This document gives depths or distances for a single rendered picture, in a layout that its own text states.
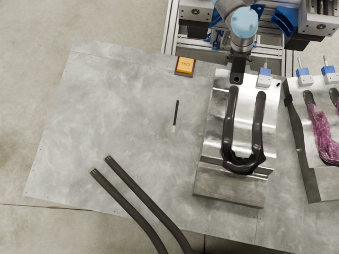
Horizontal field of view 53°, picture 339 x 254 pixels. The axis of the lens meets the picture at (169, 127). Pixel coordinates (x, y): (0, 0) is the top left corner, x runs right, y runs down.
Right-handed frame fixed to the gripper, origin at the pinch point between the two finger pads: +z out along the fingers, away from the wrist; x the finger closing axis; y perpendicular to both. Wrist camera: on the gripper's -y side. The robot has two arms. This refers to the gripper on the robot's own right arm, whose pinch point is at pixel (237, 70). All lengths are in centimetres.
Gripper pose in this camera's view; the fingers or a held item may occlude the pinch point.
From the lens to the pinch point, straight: 131.9
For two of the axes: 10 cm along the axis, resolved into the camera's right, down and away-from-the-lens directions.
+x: -9.7, -1.6, 1.8
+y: 1.9, -9.7, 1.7
